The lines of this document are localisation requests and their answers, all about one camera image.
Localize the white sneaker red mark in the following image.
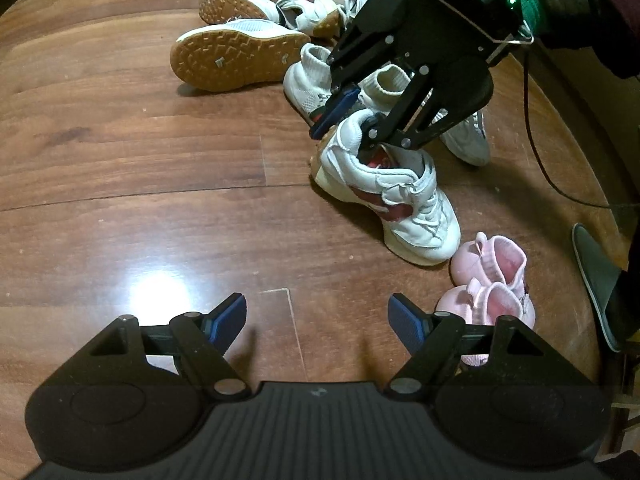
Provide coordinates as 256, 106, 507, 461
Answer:
276, 0, 346, 38
312, 110, 461, 266

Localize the pink baby boot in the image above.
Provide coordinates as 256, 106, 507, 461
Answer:
434, 280, 537, 367
450, 232, 529, 293

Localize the white sock-collar sneaker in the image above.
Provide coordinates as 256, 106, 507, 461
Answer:
283, 44, 368, 126
360, 62, 491, 167

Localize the black cable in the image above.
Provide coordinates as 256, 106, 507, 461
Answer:
521, 52, 613, 208

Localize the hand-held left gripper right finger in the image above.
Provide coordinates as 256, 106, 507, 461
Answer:
387, 292, 557, 402

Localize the white mesh sneaker tan sole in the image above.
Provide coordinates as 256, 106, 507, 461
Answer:
170, 19, 312, 92
200, 0, 281, 26

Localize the grey slipper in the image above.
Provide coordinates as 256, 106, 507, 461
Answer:
572, 223, 626, 353

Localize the person's right forearm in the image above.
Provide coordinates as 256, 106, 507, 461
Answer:
517, 0, 640, 81

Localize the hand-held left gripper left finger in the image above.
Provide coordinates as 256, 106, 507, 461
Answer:
80, 292, 249, 402

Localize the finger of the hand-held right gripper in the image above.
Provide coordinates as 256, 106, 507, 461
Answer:
309, 0, 416, 142
360, 62, 461, 166

